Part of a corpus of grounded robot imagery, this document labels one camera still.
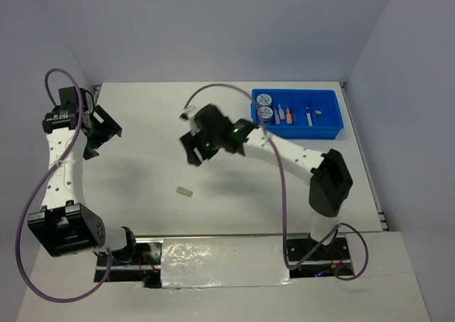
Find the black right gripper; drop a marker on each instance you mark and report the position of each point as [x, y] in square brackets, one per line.
[190, 141]

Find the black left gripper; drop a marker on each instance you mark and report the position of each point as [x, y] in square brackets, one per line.
[109, 129]

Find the grey white eraser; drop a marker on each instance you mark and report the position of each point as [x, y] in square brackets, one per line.
[184, 191]

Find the blue cleaning gel jar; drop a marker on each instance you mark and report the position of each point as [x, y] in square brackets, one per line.
[265, 115]

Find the blue whiteboard marker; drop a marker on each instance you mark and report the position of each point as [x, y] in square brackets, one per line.
[309, 116]

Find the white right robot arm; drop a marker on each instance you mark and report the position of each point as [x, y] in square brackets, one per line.
[326, 174]

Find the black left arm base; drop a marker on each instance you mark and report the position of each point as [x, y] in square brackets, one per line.
[139, 261]

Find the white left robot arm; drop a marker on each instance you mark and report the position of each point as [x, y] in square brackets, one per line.
[64, 224]

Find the blue plastic sorting bin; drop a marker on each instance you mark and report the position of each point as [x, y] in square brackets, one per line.
[326, 126]

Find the silver foil sheet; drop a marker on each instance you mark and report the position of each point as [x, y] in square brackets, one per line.
[219, 262]

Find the aluminium table edge rail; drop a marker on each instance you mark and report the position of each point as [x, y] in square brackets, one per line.
[373, 189]

